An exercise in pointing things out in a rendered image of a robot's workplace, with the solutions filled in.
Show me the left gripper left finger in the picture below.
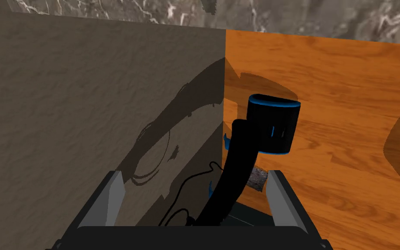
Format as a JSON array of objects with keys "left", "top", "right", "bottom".
[{"left": 69, "top": 170, "right": 126, "bottom": 229}]

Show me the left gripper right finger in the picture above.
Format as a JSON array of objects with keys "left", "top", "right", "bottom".
[{"left": 265, "top": 170, "right": 312, "bottom": 230}]

